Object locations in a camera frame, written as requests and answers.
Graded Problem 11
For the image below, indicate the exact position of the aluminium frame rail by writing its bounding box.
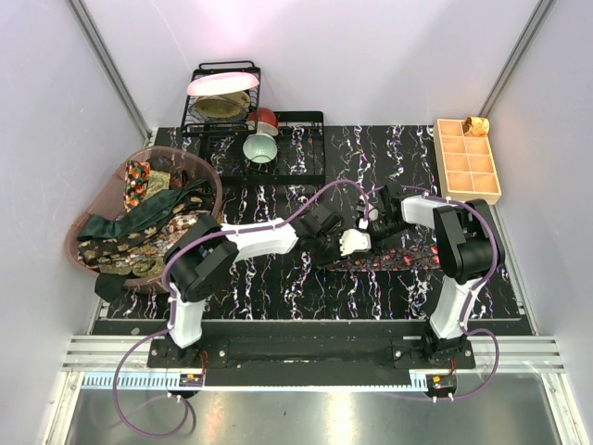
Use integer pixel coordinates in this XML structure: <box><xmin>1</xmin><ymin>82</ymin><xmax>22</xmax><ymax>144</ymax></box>
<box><xmin>61</xmin><ymin>336</ymin><xmax>564</xmax><ymax>373</ymax></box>

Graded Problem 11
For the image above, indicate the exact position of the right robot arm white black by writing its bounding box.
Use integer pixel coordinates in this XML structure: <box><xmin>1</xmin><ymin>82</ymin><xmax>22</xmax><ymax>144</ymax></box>
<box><xmin>369</xmin><ymin>184</ymin><xmax>505</xmax><ymax>368</ymax></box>

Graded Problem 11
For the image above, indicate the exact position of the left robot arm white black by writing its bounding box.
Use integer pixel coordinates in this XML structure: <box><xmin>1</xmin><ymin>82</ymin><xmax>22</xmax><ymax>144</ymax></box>
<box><xmin>162</xmin><ymin>205</ymin><xmax>344</xmax><ymax>367</ymax></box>

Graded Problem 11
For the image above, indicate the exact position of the olive gold patterned tie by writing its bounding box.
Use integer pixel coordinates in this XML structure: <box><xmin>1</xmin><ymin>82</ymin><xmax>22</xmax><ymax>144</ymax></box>
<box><xmin>145</xmin><ymin>171</ymin><xmax>170</xmax><ymax>198</ymax></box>

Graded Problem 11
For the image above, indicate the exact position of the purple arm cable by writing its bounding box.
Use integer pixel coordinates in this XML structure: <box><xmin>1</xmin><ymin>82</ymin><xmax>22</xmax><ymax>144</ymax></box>
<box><xmin>113</xmin><ymin>179</ymin><xmax>372</xmax><ymax>438</ymax></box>
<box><xmin>368</xmin><ymin>184</ymin><xmax>507</xmax><ymax>402</ymax></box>

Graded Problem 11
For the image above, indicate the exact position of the dark floral red-dotted tie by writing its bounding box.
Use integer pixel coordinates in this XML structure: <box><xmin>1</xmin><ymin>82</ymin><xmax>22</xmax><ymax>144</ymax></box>
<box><xmin>324</xmin><ymin>246</ymin><xmax>440</xmax><ymax>273</ymax></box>

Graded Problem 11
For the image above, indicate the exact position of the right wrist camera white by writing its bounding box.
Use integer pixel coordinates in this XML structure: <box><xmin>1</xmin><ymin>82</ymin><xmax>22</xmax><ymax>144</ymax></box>
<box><xmin>357</xmin><ymin>197</ymin><xmax>378</xmax><ymax>230</ymax></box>

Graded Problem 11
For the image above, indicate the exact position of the wooden compartment box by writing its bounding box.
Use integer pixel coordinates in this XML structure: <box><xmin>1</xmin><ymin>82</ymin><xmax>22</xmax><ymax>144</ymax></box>
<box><xmin>434</xmin><ymin>119</ymin><xmax>501</xmax><ymax>206</ymax></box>

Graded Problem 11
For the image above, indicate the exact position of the black wire dish rack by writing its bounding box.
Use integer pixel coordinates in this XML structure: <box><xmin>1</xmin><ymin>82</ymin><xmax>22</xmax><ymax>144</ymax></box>
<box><xmin>179</xmin><ymin>60</ymin><xmax>325</xmax><ymax>186</ymax></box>

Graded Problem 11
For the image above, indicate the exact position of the olive yellow plate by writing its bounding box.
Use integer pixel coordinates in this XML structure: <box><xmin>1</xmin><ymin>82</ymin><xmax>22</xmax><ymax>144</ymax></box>
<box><xmin>190</xmin><ymin>91</ymin><xmax>251</xmax><ymax>121</ymax></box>

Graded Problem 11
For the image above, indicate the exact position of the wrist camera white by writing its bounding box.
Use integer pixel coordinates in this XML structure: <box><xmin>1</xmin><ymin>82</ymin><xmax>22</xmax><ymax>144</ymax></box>
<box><xmin>357</xmin><ymin>197</ymin><xmax>378</xmax><ymax>230</ymax></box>
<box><xmin>339</xmin><ymin>228</ymin><xmax>372</xmax><ymax>257</ymax></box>

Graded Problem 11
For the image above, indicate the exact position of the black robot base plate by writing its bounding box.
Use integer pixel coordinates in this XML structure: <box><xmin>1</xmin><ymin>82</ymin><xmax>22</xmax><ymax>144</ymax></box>
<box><xmin>147</xmin><ymin>320</ymin><xmax>475</xmax><ymax>388</ymax></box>

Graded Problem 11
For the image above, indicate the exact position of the colourful cartoon pattern tie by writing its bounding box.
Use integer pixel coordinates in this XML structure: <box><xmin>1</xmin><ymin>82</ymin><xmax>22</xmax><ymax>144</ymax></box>
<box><xmin>124</xmin><ymin>160</ymin><xmax>151</xmax><ymax>211</ymax></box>

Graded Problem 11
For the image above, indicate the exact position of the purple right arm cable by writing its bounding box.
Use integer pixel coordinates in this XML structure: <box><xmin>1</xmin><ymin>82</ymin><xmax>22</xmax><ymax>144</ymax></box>
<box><xmin>368</xmin><ymin>184</ymin><xmax>507</xmax><ymax>402</ymax></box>

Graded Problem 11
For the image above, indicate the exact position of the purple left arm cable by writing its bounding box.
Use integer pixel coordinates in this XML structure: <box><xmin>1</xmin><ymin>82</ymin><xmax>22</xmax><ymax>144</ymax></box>
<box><xmin>113</xmin><ymin>179</ymin><xmax>372</xmax><ymax>438</ymax></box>

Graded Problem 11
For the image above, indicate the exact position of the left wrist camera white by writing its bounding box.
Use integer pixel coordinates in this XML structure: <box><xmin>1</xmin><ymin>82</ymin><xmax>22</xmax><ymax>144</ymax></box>
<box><xmin>339</xmin><ymin>228</ymin><xmax>372</xmax><ymax>257</ymax></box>

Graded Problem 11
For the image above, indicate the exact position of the dark green tie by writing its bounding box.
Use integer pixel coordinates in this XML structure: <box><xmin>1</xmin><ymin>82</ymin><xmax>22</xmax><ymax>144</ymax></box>
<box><xmin>76</xmin><ymin>178</ymin><xmax>209</xmax><ymax>300</ymax></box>

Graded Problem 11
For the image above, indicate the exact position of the rolled beige tie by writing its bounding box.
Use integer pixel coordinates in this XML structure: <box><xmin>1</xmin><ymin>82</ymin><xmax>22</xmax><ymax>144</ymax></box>
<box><xmin>462</xmin><ymin>116</ymin><xmax>490</xmax><ymax>137</ymax></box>

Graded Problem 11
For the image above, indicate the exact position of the red bowl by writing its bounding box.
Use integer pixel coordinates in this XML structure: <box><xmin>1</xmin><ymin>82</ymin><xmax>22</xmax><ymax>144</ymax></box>
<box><xmin>246</xmin><ymin>108</ymin><xmax>279</xmax><ymax>136</ymax></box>

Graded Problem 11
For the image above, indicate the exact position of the pink plate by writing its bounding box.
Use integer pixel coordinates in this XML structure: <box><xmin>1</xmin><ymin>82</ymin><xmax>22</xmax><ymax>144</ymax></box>
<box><xmin>186</xmin><ymin>71</ymin><xmax>259</xmax><ymax>96</ymax></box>

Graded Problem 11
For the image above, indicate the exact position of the pale green ceramic bowl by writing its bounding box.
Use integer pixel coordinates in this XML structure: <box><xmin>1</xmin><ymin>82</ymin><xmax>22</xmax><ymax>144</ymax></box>
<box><xmin>243</xmin><ymin>133</ymin><xmax>278</xmax><ymax>164</ymax></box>

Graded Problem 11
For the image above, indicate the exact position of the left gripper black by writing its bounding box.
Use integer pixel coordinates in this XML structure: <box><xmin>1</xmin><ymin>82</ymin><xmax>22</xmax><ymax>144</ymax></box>
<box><xmin>310</xmin><ymin>228</ymin><xmax>351</xmax><ymax>269</ymax></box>

